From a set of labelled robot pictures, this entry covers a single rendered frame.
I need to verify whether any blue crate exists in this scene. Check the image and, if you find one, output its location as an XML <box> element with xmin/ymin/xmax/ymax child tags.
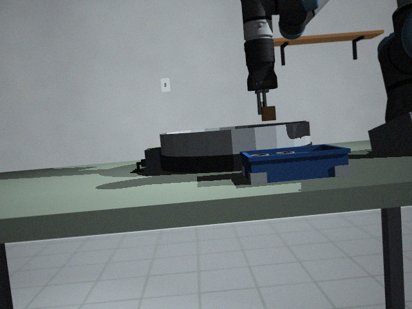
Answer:
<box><xmin>239</xmin><ymin>144</ymin><xmax>351</xmax><ymax>185</ymax></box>

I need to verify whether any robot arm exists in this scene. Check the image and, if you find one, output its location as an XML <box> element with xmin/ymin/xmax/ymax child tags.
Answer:
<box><xmin>241</xmin><ymin>0</ymin><xmax>412</xmax><ymax>122</ymax></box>

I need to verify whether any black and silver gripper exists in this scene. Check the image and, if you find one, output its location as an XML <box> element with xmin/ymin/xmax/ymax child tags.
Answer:
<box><xmin>243</xmin><ymin>19</ymin><xmax>277</xmax><ymax>115</ymax></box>

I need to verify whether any bronze sleeve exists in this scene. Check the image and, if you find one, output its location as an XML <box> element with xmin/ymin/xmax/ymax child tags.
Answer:
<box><xmin>261</xmin><ymin>106</ymin><xmax>276</xmax><ymax>121</ymax></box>

